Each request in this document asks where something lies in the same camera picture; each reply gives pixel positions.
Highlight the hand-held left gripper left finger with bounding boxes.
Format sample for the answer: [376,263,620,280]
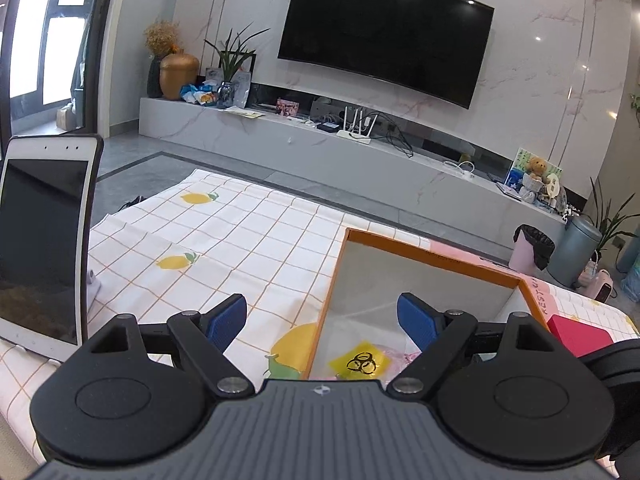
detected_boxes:
[87,294,253,402]

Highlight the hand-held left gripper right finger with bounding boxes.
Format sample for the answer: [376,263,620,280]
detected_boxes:
[387,292,561,403]

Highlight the orange-rimmed cardboard box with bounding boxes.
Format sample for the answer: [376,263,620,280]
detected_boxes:
[302,227,551,381]

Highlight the red flat case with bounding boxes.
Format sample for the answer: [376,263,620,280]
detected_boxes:
[547,314,615,358]

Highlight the yellow cloth black print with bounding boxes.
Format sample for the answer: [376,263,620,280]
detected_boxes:
[327,341,393,378]

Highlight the small pink heater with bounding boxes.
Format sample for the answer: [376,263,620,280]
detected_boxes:
[580,269,615,303]

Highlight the lemon print tablecloth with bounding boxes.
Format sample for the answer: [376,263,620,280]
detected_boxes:
[0,167,640,466]

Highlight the pink trash bin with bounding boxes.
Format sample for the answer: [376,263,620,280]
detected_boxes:
[511,224,556,272]

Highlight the grey pedal bin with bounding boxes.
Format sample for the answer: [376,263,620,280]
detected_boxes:
[546,214,603,288]

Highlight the potted plant long leaves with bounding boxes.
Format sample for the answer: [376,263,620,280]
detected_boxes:
[587,177,640,256]

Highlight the marble TV console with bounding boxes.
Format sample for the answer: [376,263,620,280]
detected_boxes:
[139,82,581,231]

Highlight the colourful picture card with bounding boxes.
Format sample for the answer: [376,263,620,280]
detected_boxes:
[505,147,563,196]

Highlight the white router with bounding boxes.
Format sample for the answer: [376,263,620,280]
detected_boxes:
[336,107,380,145]

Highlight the white tablet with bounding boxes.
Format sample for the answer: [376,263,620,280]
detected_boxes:
[0,134,104,361]

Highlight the blue snack bags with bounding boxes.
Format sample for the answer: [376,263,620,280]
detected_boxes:
[181,82,221,106]

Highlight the clear plastic bag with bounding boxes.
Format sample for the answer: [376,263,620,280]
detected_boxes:
[231,69,252,108]

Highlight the gold vase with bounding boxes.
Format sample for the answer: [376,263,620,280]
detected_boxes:
[159,52,201,101]

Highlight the dark vase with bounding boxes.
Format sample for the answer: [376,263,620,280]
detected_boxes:
[147,57,163,98]

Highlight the green leafy plant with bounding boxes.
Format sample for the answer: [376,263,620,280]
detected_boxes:
[204,27,271,83]

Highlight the black television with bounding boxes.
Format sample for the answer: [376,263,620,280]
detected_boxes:
[277,0,496,110]

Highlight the black cable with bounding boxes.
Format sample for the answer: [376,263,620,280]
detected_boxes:
[380,115,416,158]

